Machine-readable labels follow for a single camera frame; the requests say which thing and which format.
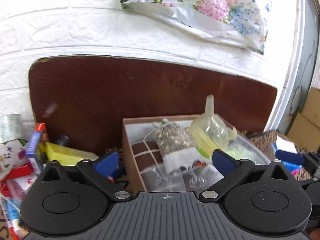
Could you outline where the blue red small box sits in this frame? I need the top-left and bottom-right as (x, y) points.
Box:
(25, 123), (49, 175)

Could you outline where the red flat box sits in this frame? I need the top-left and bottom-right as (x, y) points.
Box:
(3, 163), (34, 181)

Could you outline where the blue tissue pack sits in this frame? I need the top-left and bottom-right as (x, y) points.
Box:
(270, 136), (304, 178)

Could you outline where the tan storage box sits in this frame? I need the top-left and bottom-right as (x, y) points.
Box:
(122, 114), (272, 193)

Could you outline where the dark brown wooden board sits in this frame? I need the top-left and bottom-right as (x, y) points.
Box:
(29, 55), (277, 155)

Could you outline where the red white marker pen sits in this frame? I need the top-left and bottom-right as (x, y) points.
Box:
(1, 195), (21, 240)

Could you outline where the floral drawstring pouch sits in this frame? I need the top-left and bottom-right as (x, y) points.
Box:
(0, 138), (28, 180)

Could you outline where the yellow green box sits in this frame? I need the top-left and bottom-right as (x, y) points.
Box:
(45, 142), (99, 166)

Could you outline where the clear plastic funnel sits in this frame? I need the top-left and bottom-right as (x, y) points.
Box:
(188, 95), (238, 156)

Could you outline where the floral plastic bag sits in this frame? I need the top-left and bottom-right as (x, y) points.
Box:
(120, 0), (272, 54)

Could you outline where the mesh sachet of herbs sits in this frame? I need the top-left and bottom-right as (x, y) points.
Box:
(152, 118), (207, 174)

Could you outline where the cardboard box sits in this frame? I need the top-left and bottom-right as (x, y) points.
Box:
(287, 87), (320, 152)

